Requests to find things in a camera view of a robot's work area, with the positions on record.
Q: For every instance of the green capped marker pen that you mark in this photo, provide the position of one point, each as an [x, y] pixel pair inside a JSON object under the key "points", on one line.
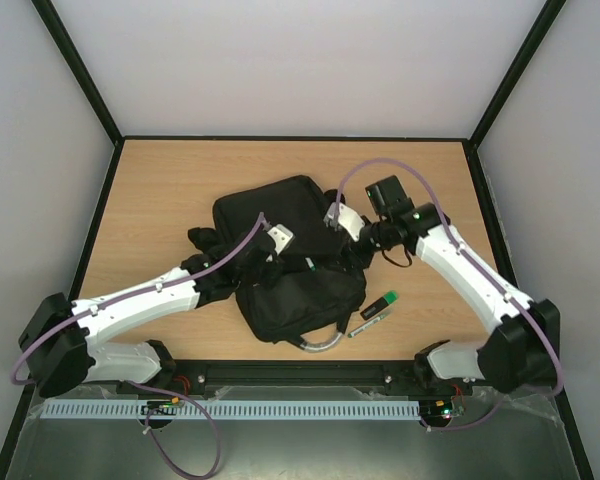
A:
{"points": [[367, 325]]}

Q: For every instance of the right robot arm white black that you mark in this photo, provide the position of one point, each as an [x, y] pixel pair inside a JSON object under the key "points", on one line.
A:
{"points": [[521, 349]]}

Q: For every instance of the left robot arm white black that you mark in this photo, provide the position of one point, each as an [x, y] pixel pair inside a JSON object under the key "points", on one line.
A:
{"points": [[68, 343]]}

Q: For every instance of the bag grey metal handle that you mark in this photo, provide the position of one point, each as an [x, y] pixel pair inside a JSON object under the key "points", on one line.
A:
{"points": [[319, 347]]}

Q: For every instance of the blue capped marker pen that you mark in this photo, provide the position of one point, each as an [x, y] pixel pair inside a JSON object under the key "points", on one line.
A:
{"points": [[310, 264]]}

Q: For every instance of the black aluminium frame rail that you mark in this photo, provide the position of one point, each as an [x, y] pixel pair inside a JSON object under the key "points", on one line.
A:
{"points": [[393, 378]]}

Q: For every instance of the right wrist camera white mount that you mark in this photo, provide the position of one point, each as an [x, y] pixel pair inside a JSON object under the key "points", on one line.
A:
{"points": [[341, 217]]}

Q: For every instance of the grey slotted cable duct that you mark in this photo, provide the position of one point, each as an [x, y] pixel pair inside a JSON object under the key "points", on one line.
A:
{"points": [[232, 410]]}

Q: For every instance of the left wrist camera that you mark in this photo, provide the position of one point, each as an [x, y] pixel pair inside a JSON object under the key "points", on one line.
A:
{"points": [[281, 236]]}

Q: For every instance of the black student bag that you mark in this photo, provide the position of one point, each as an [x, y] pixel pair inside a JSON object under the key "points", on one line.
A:
{"points": [[302, 300]]}

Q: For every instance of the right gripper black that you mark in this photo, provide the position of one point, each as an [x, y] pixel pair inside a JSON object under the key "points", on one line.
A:
{"points": [[353, 245]]}

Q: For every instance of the green black highlighter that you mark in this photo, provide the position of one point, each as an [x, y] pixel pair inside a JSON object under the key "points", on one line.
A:
{"points": [[379, 305]]}

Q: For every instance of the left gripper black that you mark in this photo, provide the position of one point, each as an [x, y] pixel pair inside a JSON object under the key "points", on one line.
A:
{"points": [[274, 277]]}

